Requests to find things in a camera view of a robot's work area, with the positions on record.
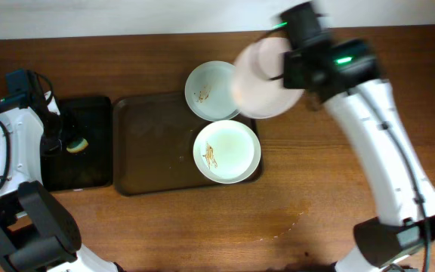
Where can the yellow green sponge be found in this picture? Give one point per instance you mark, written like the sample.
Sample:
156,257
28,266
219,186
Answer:
77,145

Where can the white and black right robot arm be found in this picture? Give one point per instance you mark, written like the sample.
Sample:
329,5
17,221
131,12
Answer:
351,87

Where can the pale green plate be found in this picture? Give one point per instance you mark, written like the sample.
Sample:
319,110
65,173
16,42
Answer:
227,152

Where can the pink white plate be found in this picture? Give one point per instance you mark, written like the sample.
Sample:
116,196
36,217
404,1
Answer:
254,93

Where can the large brown tray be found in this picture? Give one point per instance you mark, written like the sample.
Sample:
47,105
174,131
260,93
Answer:
154,146

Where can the small black tray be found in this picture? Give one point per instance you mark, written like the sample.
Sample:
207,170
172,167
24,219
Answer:
89,118

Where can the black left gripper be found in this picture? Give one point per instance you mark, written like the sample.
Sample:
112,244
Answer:
53,141

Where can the dark object at bottom edge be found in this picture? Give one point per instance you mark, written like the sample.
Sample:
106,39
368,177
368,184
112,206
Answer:
402,269

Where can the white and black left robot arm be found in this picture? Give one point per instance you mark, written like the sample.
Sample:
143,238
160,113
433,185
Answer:
36,232

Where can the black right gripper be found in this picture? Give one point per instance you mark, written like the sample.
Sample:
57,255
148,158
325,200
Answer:
289,69

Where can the light green top plate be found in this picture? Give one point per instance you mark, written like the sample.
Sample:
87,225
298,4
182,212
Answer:
207,91

